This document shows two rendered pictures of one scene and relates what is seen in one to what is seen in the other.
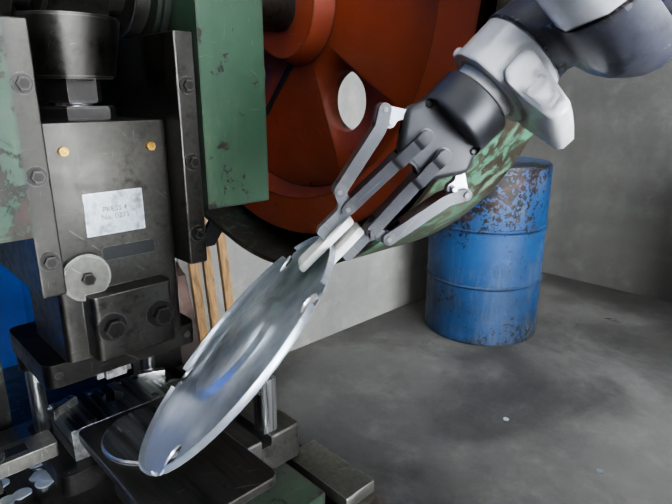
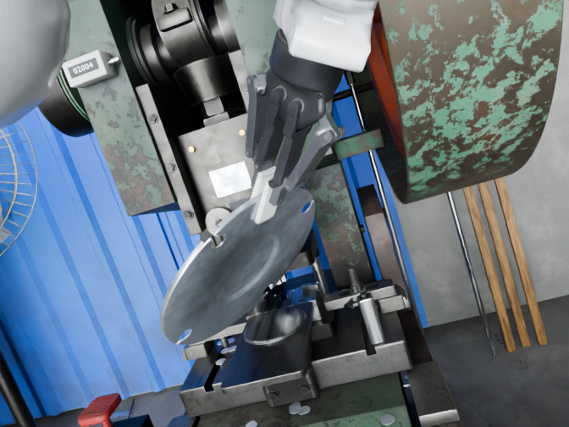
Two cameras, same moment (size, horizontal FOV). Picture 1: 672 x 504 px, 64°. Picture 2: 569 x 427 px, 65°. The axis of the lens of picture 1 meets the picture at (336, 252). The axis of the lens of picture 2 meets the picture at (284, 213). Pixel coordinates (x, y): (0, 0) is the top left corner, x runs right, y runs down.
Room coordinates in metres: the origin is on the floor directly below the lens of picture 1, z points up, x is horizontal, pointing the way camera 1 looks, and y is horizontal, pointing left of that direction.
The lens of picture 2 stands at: (0.20, -0.45, 1.13)
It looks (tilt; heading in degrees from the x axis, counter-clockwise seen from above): 11 degrees down; 54
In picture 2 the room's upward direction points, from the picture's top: 18 degrees counter-clockwise
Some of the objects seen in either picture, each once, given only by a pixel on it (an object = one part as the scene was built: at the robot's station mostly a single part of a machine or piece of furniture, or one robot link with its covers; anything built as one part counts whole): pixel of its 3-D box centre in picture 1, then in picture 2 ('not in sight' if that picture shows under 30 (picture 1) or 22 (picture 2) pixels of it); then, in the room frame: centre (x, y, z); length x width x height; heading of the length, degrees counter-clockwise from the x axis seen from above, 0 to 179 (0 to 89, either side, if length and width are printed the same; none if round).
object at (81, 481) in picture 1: (116, 430); (291, 321); (0.70, 0.33, 0.72); 0.20 x 0.16 x 0.03; 134
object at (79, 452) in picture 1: (116, 410); (285, 308); (0.69, 0.32, 0.76); 0.15 x 0.09 x 0.05; 134
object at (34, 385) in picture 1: (35, 384); not in sight; (0.68, 0.42, 0.81); 0.02 x 0.02 x 0.14
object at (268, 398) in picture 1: (264, 400); (370, 316); (0.73, 0.11, 0.75); 0.03 x 0.03 x 0.10; 44
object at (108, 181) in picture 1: (103, 227); (240, 189); (0.67, 0.29, 1.04); 0.17 x 0.15 x 0.30; 44
